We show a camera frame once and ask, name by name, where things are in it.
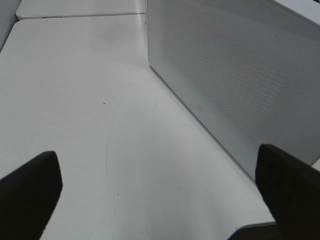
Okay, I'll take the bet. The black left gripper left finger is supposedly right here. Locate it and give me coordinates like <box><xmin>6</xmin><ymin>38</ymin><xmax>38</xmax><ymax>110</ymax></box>
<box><xmin>0</xmin><ymin>151</ymin><xmax>63</xmax><ymax>240</ymax></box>

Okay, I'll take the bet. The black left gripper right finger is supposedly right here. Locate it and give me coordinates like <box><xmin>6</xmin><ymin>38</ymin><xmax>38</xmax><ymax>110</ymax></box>
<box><xmin>255</xmin><ymin>144</ymin><xmax>320</xmax><ymax>240</ymax></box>

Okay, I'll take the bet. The white microwave door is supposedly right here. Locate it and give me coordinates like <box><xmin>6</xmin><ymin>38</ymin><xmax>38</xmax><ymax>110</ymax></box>
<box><xmin>146</xmin><ymin>0</ymin><xmax>320</xmax><ymax>176</ymax></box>

